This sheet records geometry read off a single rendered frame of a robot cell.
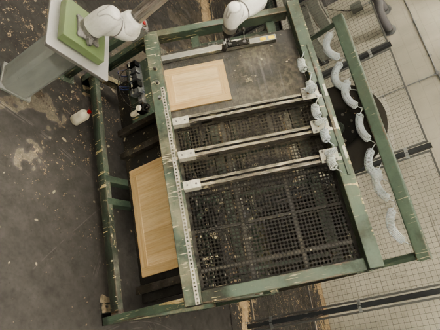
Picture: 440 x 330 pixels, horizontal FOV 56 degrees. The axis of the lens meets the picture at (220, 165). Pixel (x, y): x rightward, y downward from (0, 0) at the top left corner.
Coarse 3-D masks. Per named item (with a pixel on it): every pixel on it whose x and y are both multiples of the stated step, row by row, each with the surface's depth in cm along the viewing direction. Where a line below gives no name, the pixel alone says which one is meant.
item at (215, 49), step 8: (256, 40) 337; (264, 40) 336; (272, 40) 337; (200, 48) 337; (208, 48) 336; (216, 48) 336; (232, 48) 337; (168, 56) 336; (176, 56) 335; (184, 56) 335; (192, 56) 337
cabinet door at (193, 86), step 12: (216, 60) 334; (168, 72) 333; (180, 72) 332; (192, 72) 332; (204, 72) 332; (216, 72) 331; (168, 84) 329; (180, 84) 329; (192, 84) 328; (204, 84) 328; (216, 84) 327; (228, 84) 326; (168, 96) 325; (180, 96) 325; (192, 96) 325; (204, 96) 324; (216, 96) 323; (228, 96) 323; (180, 108) 321
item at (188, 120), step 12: (312, 84) 298; (324, 84) 312; (288, 96) 314; (300, 96) 315; (312, 96) 309; (228, 108) 313; (240, 108) 314; (252, 108) 312; (264, 108) 313; (276, 108) 317; (180, 120) 312; (192, 120) 311; (204, 120) 313; (216, 120) 317
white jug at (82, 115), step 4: (80, 112) 346; (84, 112) 346; (88, 112) 346; (72, 116) 351; (76, 116) 348; (80, 116) 346; (84, 116) 347; (88, 116) 349; (72, 120) 351; (76, 120) 350; (80, 120) 349; (84, 120) 350; (76, 124) 353
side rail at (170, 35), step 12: (264, 12) 344; (276, 12) 344; (192, 24) 344; (204, 24) 343; (216, 24) 343; (240, 24) 348; (252, 24) 351; (168, 36) 345; (180, 36) 347; (192, 36) 351
